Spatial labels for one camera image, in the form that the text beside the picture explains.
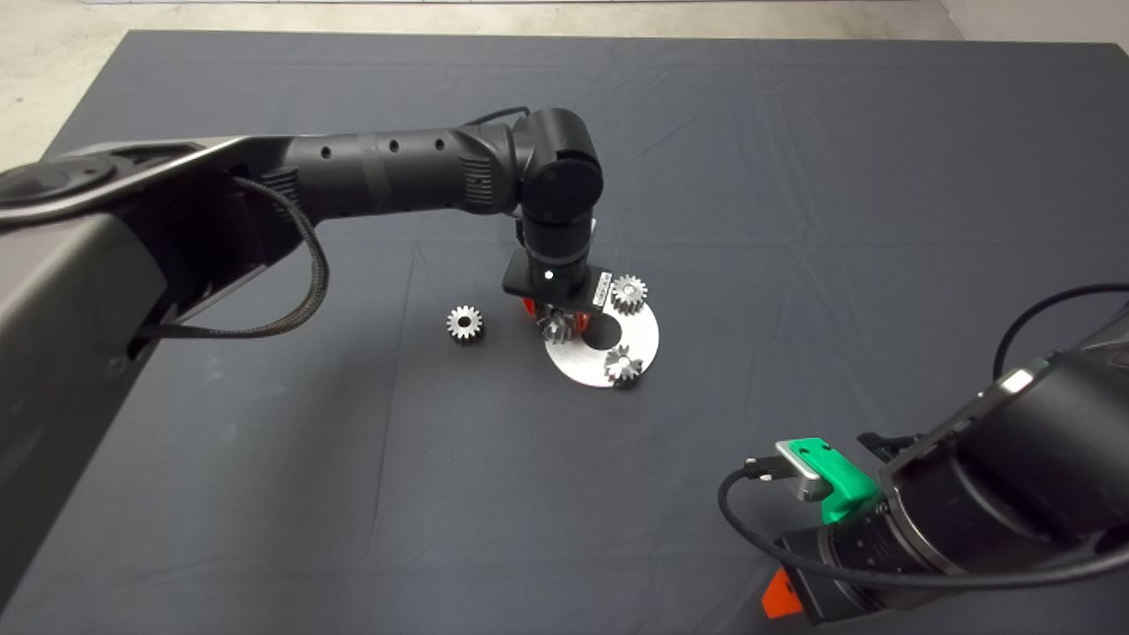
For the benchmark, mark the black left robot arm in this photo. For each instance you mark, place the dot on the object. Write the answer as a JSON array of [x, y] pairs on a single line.
[[388, 172]]

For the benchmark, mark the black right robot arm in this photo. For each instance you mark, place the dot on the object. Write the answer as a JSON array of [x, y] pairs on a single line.
[[1014, 476]]

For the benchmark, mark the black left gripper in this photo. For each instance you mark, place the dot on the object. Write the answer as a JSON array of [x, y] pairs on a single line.
[[556, 284]]

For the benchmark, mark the large steel gear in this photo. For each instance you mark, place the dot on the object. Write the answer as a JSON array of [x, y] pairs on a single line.
[[556, 328]]

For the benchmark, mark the green right camera mount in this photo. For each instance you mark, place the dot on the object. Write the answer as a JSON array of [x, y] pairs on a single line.
[[842, 488]]

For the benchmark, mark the dark grey table cloth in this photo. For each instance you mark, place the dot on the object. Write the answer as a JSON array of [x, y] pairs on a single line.
[[794, 176]]

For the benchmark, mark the round metal plate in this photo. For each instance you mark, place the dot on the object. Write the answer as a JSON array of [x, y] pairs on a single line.
[[578, 366]]

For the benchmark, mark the small steel gear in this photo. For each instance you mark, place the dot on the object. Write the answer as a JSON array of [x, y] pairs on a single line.
[[626, 374], [630, 300], [474, 332]]

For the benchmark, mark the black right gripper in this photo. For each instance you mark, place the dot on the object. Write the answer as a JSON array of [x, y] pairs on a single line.
[[847, 569]]

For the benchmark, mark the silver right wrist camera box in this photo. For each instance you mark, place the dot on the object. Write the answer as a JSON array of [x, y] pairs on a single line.
[[803, 474]]

